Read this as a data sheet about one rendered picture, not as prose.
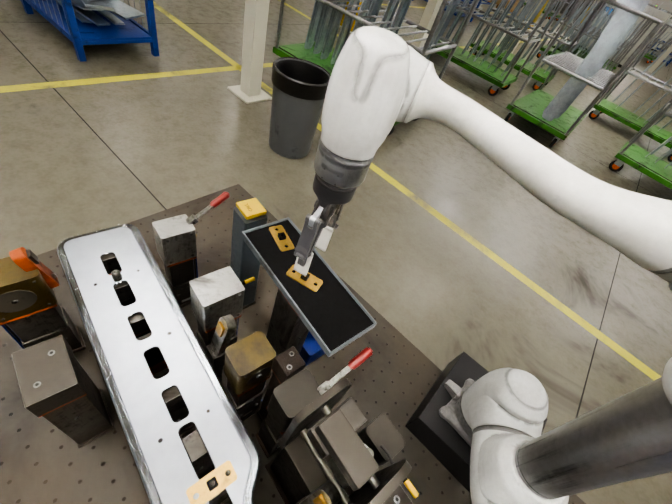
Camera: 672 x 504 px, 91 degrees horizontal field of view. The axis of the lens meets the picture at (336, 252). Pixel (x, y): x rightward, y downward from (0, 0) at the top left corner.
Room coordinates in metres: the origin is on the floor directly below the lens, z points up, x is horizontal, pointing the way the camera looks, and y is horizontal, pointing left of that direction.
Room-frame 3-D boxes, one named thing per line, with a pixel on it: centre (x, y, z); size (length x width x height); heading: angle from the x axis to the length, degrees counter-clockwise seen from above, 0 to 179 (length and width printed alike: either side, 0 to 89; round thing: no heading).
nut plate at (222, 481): (0.08, 0.05, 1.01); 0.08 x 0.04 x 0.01; 144
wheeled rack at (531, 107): (6.58, -2.50, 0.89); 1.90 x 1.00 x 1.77; 155
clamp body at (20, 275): (0.26, 0.65, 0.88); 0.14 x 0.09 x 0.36; 145
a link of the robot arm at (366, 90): (0.49, 0.05, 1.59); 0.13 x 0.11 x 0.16; 177
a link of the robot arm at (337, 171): (0.48, 0.05, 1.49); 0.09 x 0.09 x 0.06
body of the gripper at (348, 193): (0.48, 0.05, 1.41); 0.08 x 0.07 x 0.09; 170
